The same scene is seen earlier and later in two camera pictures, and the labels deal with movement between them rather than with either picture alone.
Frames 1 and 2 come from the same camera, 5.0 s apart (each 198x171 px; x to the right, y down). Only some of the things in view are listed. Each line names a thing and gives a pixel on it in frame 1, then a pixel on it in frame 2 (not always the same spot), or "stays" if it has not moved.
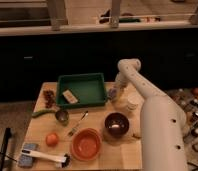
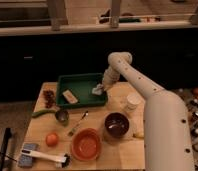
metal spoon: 85,115 stays
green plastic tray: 88,89 stays
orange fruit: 52,139 stays
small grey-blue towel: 112,93 -> 97,90
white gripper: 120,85 -> 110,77
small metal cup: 62,117 stays
